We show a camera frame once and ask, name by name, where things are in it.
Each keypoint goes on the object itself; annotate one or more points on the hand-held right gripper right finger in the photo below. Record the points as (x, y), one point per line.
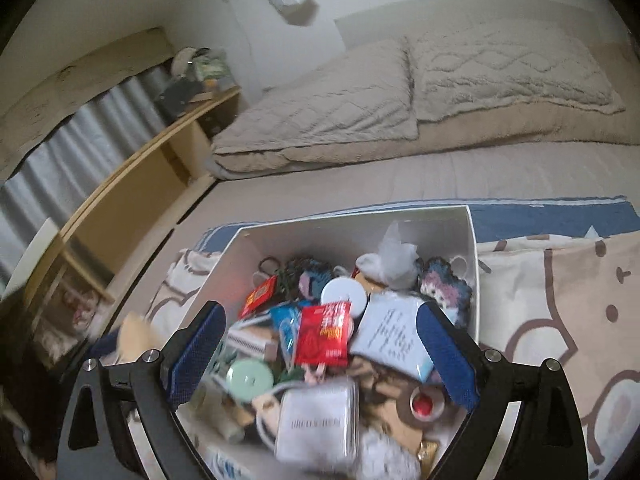
(447, 355)

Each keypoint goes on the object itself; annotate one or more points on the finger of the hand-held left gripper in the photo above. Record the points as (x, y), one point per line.
(106, 346)

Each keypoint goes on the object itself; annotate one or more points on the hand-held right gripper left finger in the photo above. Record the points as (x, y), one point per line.
(195, 355)

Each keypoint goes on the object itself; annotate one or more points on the red snack packet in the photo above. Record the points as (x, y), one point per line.
(322, 335)
(260, 296)

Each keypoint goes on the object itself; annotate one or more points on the blue white plastic packet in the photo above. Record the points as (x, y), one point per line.
(284, 325)

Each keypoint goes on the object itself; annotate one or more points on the white plastic wrap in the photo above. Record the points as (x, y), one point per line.
(395, 255)

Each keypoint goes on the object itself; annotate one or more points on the white shoe box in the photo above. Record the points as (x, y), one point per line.
(350, 230)

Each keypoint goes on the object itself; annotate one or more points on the tape roll with red centre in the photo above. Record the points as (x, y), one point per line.
(425, 405)

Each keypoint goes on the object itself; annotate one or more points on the white ribbed comb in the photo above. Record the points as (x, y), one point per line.
(250, 346)

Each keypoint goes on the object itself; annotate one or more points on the mint green organizer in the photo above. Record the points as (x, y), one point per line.
(247, 377)

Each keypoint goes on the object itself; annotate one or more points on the gold wrapped candy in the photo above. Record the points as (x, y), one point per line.
(428, 452)

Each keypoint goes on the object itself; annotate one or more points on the white fluffy cloth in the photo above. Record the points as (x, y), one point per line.
(387, 460)

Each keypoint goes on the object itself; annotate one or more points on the white round lid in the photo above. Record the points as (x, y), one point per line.
(342, 292)

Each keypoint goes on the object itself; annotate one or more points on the wooden bedside shelf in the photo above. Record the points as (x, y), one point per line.
(150, 175)

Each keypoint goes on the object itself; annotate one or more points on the grey curtain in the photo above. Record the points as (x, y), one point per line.
(75, 150)

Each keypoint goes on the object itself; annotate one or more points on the beige fleece duvet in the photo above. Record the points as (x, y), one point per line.
(525, 132)

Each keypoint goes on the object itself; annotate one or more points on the beige quilted pillow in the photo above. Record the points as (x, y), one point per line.
(325, 105)
(505, 75)

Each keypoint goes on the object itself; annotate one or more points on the white headboard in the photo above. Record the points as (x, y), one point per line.
(450, 15)

